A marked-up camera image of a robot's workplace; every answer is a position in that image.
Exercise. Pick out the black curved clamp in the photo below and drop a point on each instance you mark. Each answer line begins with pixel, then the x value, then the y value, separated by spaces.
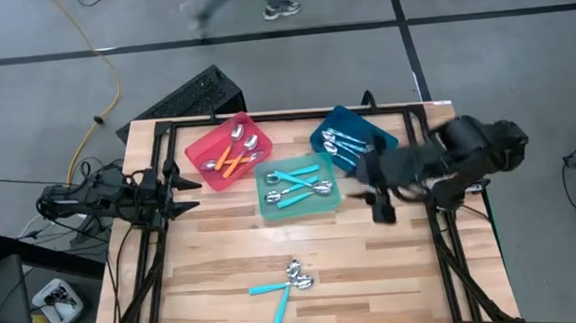
pixel 368 93

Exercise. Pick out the dark blue plastic bin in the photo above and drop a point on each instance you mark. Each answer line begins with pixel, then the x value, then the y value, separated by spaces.
pixel 350 120

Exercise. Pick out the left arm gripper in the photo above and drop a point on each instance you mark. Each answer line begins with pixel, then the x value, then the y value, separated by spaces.
pixel 161 197

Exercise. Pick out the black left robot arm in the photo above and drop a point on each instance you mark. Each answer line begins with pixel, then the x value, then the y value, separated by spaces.
pixel 95 201

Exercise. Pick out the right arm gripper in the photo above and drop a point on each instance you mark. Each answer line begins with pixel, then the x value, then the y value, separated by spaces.
pixel 378 168

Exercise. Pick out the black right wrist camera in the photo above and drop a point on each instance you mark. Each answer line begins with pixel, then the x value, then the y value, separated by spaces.
pixel 383 208

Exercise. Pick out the pink translucent plastic bin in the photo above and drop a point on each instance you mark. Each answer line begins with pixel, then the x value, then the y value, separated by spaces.
pixel 206 141

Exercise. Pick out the white tray of small parts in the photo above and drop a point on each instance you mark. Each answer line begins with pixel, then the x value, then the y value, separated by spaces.
pixel 71 310

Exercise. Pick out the person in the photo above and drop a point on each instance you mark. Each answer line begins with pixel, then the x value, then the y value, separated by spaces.
pixel 281 9

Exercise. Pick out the grey metal mounting plate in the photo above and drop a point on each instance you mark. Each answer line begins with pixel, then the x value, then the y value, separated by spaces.
pixel 475 187

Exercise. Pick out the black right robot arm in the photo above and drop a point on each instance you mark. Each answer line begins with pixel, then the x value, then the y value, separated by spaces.
pixel 467 150

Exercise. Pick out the teal translucent plastic bin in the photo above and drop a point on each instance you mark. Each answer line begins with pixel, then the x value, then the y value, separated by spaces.
pixel 330 204

